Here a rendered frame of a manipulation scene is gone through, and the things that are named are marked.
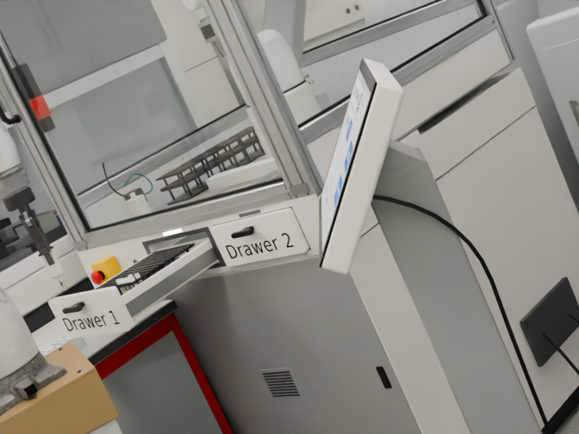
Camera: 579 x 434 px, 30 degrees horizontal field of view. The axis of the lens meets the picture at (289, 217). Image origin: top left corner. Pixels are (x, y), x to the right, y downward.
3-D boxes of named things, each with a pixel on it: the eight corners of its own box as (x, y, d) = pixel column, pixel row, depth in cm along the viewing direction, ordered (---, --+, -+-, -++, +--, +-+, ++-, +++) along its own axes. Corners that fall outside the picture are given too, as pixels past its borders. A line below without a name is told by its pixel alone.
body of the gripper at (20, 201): (28, 186, 265) (45, 220, 267) (30, 183, 274) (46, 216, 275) (0, 200, 264) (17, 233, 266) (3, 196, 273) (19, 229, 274)
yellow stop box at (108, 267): (112, 285, 303) (101, 263, 302) (98, 288, 309) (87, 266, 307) (125, 277, 307) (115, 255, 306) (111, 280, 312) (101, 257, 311)
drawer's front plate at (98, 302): (130, 330, 253) (110, 288, 251) (66, 338, 274) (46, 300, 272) (136, 326, 254) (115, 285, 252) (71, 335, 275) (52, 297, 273)
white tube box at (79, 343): (50, 368, 277) (43, 356, 276) (34, 370, 283) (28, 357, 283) (87, 344, 285) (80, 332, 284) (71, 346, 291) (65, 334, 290)
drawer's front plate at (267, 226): (306, 252, 251) (286, 210, 249) (227, 267, 272) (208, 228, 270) (310, 249, 253) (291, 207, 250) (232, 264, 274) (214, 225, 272)
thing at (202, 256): (129, 321, 255) (118, 299, 254) (72, 330, 274) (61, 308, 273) (239, 247, 282) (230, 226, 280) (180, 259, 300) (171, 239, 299)
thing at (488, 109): (340, 251, 246) (314, 194, 244) (97, 295, 320) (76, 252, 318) (536, 104, 309) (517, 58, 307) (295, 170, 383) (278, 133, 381)
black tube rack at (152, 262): (143, 306, 263) (132, 282, 262) (103, 312, 276) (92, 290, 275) (204, 264, 278) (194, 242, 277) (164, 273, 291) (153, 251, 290)
